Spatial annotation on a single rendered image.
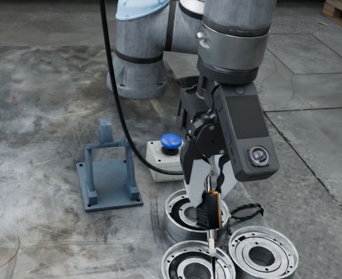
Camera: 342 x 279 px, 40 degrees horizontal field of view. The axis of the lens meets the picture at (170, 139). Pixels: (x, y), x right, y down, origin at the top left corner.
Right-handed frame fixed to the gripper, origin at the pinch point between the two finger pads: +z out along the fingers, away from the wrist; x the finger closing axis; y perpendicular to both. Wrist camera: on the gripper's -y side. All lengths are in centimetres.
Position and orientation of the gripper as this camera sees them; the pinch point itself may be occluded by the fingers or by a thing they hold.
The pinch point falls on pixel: (208, 201)
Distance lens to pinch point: 64.3
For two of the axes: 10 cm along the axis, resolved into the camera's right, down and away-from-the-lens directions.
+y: -2.8, -5.6, 7.8
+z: -1.1, 8.2, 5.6
